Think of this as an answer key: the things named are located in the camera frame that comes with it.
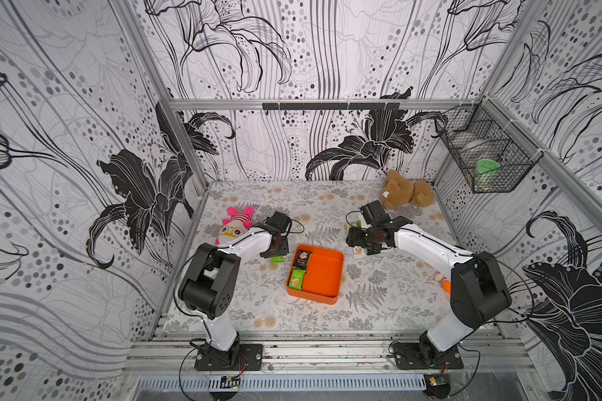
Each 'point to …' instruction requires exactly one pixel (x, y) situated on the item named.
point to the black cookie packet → (301, 259)
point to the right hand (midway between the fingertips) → (356, 237)
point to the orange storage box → (316, 274)
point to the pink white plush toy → (238, 222)
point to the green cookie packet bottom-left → (296, 279)
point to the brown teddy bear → (398, 191)
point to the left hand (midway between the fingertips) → (279, 253)
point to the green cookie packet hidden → (276, 260)
